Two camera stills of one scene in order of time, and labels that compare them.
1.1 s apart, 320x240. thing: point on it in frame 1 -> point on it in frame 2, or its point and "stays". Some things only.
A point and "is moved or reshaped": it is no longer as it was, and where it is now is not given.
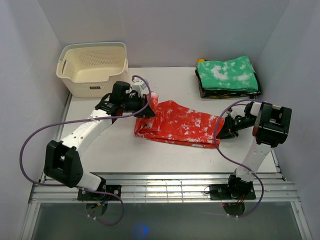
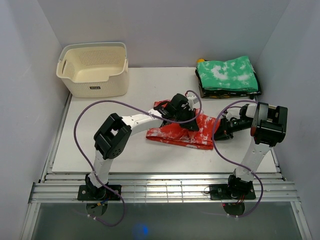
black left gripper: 147,112 -> 191,126
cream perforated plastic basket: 90,69 stays
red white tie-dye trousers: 172,122 is moved or reshaped
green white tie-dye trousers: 236,74 stays
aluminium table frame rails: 166,188 stays
